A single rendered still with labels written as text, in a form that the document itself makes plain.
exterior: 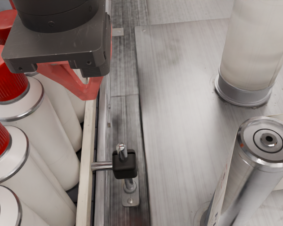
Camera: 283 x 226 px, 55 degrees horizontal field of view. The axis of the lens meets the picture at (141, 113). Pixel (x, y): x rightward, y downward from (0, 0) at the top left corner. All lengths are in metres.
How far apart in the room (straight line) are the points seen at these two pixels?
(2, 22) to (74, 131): 0.16
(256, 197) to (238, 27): 0.22
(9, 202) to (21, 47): 0.10
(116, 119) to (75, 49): 0.32
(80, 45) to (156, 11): 0.57
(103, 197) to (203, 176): 0.13
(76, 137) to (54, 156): 0.08
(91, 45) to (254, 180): 0.14
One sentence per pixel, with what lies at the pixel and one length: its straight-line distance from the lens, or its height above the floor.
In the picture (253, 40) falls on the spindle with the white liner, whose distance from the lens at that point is 0.37.
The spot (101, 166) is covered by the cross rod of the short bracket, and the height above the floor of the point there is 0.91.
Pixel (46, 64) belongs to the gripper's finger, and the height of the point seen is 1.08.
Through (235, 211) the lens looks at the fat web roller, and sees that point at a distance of 0.25.
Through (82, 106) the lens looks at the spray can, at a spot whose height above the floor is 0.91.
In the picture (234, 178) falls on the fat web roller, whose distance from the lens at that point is 0.21.
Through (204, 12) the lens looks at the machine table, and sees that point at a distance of 0.74.
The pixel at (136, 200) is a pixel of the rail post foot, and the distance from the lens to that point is 0.41.
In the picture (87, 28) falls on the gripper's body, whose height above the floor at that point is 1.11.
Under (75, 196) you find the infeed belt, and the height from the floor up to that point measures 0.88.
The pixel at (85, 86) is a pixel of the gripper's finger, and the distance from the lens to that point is 0.28.
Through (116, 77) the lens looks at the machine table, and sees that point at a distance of 0.56.
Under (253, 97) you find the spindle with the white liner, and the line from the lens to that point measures 0.44.
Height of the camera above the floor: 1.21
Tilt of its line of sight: 51 degrees down
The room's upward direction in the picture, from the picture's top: 5 degrees counter-clockwise
